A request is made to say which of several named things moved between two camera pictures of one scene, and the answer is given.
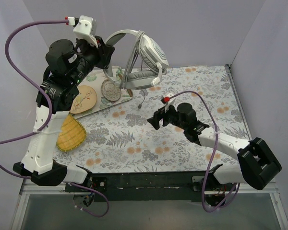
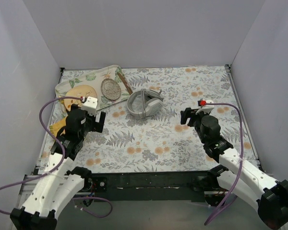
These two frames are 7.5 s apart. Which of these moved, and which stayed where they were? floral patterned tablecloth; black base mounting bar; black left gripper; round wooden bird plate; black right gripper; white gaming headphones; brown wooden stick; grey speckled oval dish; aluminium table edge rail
Moved: white gaming headphones; black left gripper; black right gripper
Stayed: brown wooden stick; floral patterned tablecloth; round wooden bird plate; grey speckled oval dish; aluminium table edge rail; black base mounting bar
